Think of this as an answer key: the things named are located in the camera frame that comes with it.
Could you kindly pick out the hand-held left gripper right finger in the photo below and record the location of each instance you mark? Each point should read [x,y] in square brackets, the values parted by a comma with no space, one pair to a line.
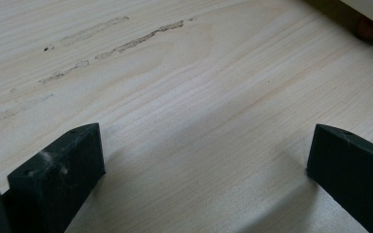
[353,168]

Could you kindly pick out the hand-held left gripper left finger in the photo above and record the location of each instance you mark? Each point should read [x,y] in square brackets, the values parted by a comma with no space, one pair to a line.
[58,178]

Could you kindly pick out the brown round furniture foot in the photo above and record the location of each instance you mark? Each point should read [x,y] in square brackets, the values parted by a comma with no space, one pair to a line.
[369,29]

